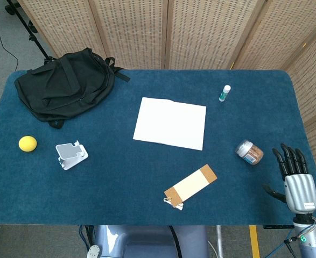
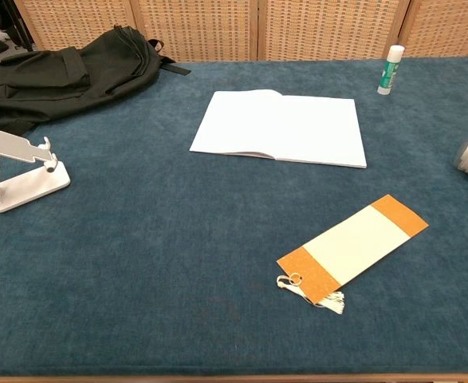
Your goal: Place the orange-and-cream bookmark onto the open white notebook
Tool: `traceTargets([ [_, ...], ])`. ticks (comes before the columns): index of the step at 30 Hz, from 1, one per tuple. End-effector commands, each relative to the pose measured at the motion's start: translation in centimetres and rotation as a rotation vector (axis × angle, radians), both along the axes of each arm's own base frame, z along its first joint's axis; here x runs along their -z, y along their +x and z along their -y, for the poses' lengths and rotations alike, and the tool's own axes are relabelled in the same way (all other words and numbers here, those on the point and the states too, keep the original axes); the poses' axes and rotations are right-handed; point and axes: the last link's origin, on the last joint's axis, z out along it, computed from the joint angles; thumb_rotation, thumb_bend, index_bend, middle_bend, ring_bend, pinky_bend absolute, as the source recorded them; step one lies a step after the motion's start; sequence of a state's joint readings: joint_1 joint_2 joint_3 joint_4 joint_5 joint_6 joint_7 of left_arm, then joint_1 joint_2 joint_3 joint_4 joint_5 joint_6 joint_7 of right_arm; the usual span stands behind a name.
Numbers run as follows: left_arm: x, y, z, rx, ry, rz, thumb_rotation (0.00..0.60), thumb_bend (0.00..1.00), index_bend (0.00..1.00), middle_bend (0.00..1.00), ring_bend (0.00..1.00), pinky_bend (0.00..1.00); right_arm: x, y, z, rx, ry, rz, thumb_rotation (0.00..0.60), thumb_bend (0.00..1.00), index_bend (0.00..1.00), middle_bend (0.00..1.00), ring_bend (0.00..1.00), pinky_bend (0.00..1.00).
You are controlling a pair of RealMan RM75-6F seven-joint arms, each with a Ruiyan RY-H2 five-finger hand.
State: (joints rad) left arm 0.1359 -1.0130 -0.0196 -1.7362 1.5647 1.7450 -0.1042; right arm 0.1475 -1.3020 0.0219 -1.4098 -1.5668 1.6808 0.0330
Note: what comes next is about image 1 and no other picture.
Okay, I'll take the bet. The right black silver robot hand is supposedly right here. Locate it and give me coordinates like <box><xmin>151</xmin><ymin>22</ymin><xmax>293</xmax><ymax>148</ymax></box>
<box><xmin>262</xmin><ymin>143</ymin><xmax>316</xmax><ymax>214</ymax></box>

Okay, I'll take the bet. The brown cream bookmark with tassel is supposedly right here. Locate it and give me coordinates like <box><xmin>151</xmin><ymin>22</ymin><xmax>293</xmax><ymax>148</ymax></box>
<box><xmin>163</xmin><ymin>163</ymin><xmax>217</xmax><ymax>211</ymax></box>

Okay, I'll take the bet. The white book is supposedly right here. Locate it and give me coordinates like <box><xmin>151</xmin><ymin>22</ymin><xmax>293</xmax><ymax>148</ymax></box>
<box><xmin>132</xmin><ymin>97</ymin><xmax>207</xmax><ymax>151</ymax></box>

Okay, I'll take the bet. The clear jar with brown contents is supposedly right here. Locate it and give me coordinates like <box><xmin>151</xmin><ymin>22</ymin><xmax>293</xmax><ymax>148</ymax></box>
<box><xmin>235</xmin><ymin>139</ymin><xmax>264</xmax><ymax>165</ymax></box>

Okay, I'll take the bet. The yellow floor tape strip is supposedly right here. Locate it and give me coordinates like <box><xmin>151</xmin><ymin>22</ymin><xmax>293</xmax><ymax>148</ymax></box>
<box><xmin>249</xmin><ymin>225</ymin><xmax>261</xmax><ymax>258</ymax></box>

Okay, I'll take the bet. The yellow ball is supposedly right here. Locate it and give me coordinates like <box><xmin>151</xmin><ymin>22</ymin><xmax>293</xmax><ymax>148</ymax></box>
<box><xmin>18</xmin><ymin>135</ymin><xmax>38</xmax><ymax>152</ymax></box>

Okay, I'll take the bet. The white metal pole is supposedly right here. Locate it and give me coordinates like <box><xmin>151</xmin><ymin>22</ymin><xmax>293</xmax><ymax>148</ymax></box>
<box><xmin>216</xmin><ymin>225</ymin><xmax>224</xmax><ymax>258</ymax></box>

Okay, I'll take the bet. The white phone stand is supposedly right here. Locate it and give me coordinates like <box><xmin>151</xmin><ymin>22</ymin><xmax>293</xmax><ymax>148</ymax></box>
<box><xmin>55</xmin><ymin>140</ymin><xmax>89</xmax><ymax>171</ymax></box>

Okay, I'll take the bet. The white green glue stick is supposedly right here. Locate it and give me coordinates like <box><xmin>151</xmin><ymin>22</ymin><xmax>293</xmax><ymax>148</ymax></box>
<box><xmin>219</xmin><ymin>84</ymin><xmax>231</xmax><ymax>103</ymax></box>

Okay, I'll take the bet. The blue table mat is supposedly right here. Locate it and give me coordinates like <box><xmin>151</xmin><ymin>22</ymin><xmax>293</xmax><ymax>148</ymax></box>
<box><xmin>0</xmin><ymin>69</ymin><xmax>316</xmax><ymax>226</ymax></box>

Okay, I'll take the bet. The black backpack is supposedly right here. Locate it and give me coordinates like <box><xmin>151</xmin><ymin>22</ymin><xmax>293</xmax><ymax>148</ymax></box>
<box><xmin>14</xmin><ymin>47</ymin><xmax>131</xmax><ymax>129</ymax></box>

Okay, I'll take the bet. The blue-grey robot torso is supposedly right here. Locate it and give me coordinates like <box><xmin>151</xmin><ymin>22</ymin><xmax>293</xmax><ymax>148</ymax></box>
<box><xmin>95</xmin><ymin>225</ymin><xmax>209</xmax><ymax>258</ymax></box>

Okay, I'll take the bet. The black tripod stand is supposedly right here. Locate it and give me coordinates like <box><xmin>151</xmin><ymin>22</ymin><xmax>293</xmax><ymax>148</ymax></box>
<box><xmin>4</xmin><ymin>0</ymin><xmax>57</xmax><ymax>61</ymax></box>

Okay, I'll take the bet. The woven wooden folding screen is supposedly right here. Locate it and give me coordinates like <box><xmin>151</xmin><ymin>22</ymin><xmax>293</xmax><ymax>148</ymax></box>
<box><xmin>17</xmin><ymin>0</ymin><xmax>316</xmax><ymax>242</ymax></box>

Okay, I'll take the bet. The blue cable bunch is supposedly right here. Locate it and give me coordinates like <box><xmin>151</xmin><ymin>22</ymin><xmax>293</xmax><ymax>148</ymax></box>
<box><xmin>79</xmin><ymin>225</ymin><xmax>96</xmax><ymax>250</ymax></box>

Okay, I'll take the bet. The silver metal flange bracket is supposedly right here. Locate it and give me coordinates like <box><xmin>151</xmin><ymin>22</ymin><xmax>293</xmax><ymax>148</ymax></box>
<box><xmin>86</xmin><ymin>244</ymin><xmax>102</xmax><ymax>258</ymax></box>

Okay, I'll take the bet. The black torso cable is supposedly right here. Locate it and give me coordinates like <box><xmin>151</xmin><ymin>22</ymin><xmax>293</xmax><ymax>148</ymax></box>
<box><xmin>169</xmin><ymin>225</ymin><xmax>181</xmax><ymax>258</ymax></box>

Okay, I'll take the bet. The thin black floor cable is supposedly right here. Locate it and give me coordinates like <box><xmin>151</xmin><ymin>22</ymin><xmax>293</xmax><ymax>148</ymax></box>
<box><xmin>0</xmin><ymin>0</ymin><xmax>19</xmax><ymax>71</ymax></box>

